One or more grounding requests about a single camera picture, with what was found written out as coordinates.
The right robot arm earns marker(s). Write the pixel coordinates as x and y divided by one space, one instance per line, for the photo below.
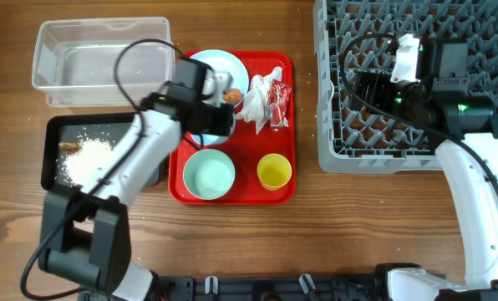
429 90

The black plastic tray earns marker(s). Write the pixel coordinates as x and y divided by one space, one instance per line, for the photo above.
106 128

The brown food scrap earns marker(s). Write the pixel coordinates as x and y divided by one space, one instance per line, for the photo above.
68 147

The grey dishwasher rack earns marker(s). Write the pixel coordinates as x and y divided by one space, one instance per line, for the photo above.
353 141

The clear plastic bin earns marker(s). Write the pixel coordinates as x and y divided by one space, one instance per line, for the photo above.
73 61

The light blue plate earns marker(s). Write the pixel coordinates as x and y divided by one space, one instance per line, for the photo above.
220 60

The orange carrot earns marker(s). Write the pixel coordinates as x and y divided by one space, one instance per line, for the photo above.
232 96

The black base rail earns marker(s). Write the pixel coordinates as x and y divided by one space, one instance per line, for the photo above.
369 286

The white napkin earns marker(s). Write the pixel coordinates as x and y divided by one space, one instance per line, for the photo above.
256 99

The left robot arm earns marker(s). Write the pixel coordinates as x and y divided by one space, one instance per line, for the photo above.
85 235

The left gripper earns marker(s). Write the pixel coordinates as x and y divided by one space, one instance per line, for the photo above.
223 115

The pale green bowl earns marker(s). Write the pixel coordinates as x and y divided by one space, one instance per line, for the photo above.
209 174

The light blue bowl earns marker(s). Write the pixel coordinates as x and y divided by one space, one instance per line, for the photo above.
207 139

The red serving tray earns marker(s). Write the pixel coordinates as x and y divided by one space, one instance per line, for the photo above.
245 148

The red snack wrapper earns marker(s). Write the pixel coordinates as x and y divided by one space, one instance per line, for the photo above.
278 104

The white rice pile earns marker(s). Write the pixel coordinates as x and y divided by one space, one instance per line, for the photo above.
78 166

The yellow plastic cup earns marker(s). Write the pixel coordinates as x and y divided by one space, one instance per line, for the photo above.
274 171

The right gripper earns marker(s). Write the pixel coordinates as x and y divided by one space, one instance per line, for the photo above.
378 84

